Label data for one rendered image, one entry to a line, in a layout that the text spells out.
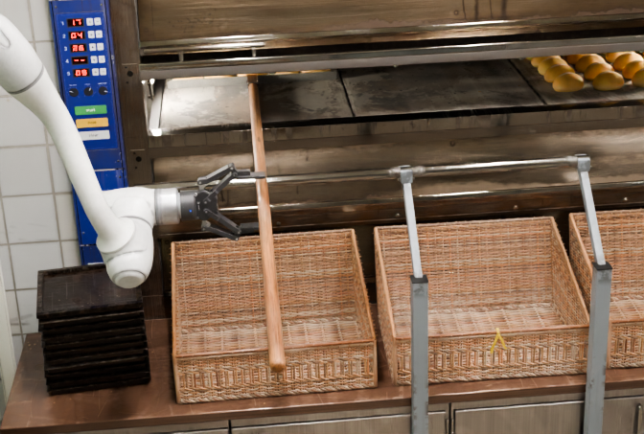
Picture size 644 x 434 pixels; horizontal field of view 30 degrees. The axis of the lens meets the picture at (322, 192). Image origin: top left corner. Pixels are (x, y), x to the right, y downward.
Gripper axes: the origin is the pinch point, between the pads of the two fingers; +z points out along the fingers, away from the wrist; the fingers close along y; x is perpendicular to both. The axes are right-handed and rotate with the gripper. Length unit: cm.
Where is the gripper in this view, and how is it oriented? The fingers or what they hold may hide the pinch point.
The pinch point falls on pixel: (262, 200)
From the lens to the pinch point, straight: 298.7
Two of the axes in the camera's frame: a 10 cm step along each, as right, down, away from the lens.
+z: 10.0, -0.6, 0.6
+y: 0.3, 9.2, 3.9
